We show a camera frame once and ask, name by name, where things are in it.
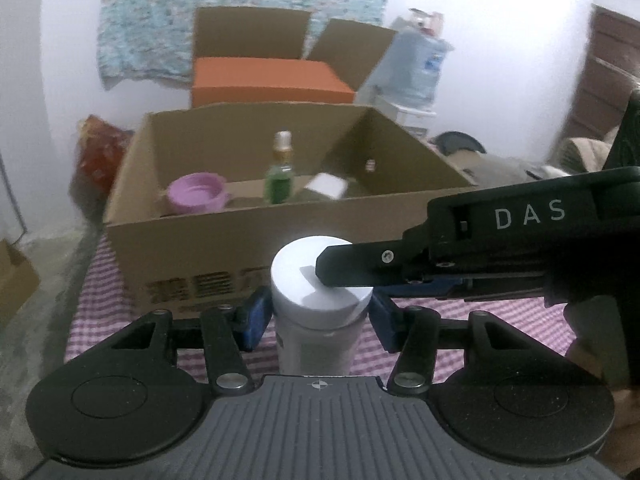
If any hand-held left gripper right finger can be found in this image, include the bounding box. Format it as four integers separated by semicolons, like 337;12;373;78
369;291;577;395

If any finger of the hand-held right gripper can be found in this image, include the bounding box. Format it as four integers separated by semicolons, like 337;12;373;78
371;272;547;304
315;240;432;289

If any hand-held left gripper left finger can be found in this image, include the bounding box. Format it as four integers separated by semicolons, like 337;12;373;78
69;285;274;395

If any white plastic bottle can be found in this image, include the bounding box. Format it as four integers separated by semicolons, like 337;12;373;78
270;236;374;377

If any white power adapter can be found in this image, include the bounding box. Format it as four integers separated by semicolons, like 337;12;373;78
305;172;349;201

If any large cardboard box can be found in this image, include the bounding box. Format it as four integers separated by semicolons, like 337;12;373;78
102;102;478;319

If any green dropper bottle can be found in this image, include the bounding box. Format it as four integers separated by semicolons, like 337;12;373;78
264;130;297;205

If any pink plastic lid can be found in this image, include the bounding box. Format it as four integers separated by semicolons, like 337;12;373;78
167;172;232;215

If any person's right forearm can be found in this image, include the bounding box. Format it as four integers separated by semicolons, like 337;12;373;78
602;387;640;467

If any person's right hand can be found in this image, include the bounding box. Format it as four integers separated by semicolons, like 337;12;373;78
564;301;608;362

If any brown cardboard piece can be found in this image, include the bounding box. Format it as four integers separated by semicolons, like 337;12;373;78
447;151;483;181

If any black curved object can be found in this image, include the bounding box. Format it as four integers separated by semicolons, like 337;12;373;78
431;131;488;157

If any purple checkered tablecloth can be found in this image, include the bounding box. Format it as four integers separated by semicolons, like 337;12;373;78
65;235;571;377

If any brown wooden furniture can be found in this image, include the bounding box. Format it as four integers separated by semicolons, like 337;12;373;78
562;4;640;136

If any blue water jug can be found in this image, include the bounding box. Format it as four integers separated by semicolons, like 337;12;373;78
372;15;453;111

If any red patterned bag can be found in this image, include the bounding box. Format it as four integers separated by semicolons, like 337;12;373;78
75;115;135;196

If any pale pink small object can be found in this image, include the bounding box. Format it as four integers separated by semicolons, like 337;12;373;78
407;7;446;36

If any small cardboard box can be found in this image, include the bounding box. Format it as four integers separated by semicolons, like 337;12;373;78
0;239;42;328

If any cardboard box with flaps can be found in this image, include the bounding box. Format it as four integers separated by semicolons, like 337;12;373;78
191;6;398;108

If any black wall cable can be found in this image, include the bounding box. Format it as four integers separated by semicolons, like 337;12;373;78
0;157;28;246

